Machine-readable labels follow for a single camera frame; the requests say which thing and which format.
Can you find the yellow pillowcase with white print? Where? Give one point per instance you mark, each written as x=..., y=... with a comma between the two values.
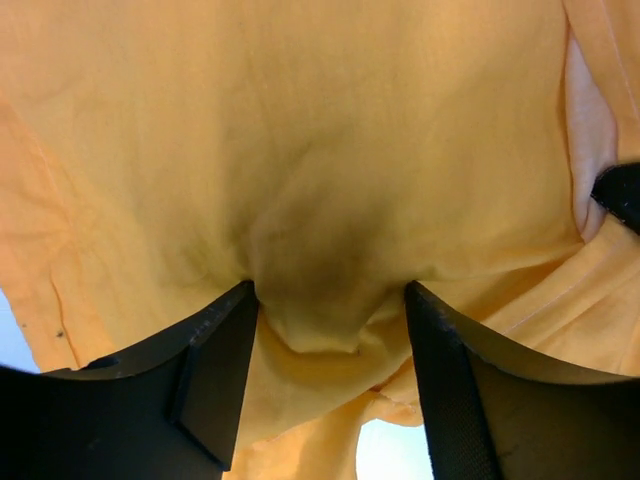
x=156, y=153

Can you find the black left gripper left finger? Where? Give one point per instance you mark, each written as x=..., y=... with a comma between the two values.
x=167, y=407

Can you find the white quilted pillow green band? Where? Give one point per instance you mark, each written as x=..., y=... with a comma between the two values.
x=592, y=138

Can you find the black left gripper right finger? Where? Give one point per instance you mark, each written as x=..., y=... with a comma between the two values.
x=496, y=409

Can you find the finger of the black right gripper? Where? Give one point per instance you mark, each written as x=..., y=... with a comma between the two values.
x=617, y=191

